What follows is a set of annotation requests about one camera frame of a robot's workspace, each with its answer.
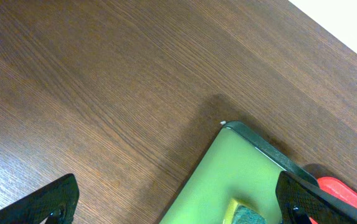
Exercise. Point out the yellow green scrub sponge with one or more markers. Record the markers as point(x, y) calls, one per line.
point(239, 213)

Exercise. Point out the red plastic tray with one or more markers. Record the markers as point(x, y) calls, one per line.
point(338, 189)

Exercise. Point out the dark green rectangular tray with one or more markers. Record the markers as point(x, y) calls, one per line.
point(239, 165)

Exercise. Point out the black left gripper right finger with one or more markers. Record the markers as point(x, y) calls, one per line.
point(302, 202)

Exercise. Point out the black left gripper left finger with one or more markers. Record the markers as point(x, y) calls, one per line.
point(56, 202)

